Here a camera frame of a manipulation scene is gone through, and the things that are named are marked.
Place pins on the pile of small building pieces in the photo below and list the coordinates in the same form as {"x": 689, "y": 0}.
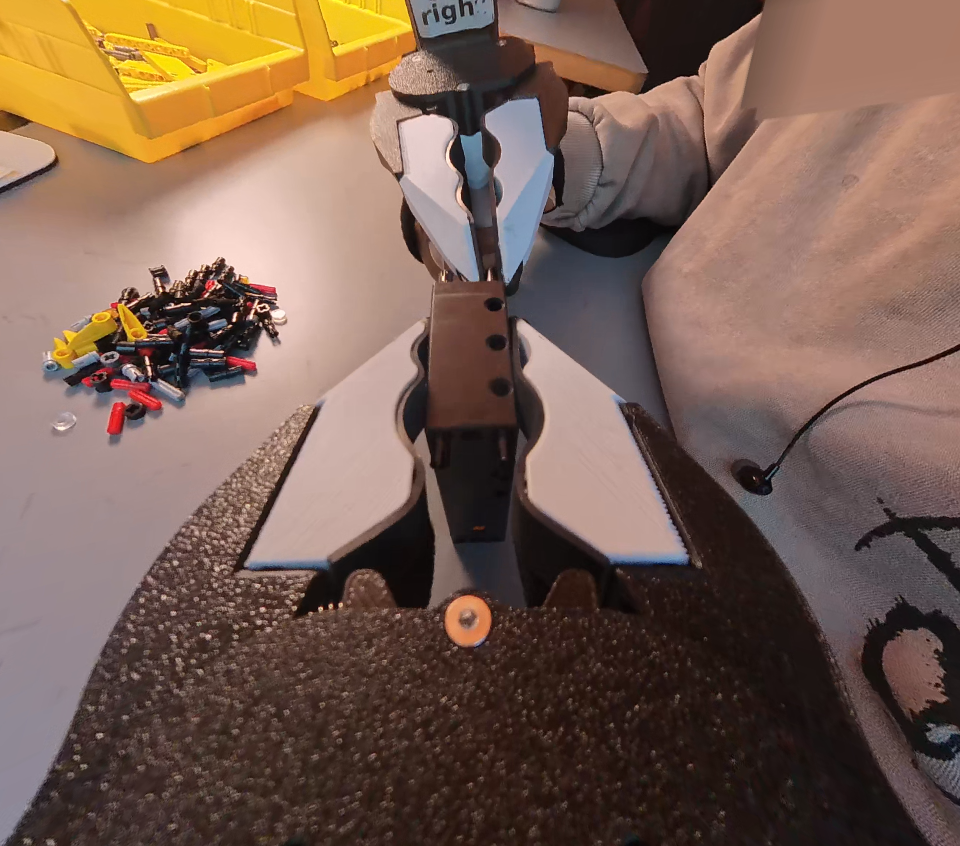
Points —
{"x": 172, "y": 343}

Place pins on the black perforated building block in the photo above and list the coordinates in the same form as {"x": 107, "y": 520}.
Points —
{"x": 469, "y": 366}

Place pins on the person's right forearm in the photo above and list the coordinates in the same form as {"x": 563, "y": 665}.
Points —
{"x": 660, "y": 141}

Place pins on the person's beige hoodie torso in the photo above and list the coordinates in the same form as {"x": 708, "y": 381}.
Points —
{"x": 787, "y": 336}

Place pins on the heap of yellow grey pieces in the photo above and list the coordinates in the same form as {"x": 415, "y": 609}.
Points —
{"x": 150, "y": 55}

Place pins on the black connector pin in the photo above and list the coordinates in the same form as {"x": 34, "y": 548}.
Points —
{"x": 504, "y": 447}
{"x": 441, "y": 448}

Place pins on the white background table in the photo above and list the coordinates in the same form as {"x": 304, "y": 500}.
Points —
{"x": 592, "y": 36}

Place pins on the black chair armrest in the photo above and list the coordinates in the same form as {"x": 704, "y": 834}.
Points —
{"x": 615, "y": 242}

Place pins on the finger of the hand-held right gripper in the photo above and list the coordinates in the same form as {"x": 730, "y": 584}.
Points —
{"x": 431, "y": 178}
{"x": 525, "y": 171}

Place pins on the grey desk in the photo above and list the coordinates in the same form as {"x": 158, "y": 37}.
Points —
{"x": 225, "y": 223}

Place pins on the person's right hand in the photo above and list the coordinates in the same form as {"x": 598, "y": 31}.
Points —
{"x": 433, "y": 259}

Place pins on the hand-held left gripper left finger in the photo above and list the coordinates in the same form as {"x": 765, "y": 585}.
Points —
{"x": 337, "y": 486}

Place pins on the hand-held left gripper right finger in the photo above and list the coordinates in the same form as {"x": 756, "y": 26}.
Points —
{"x": 600, "y": 486}

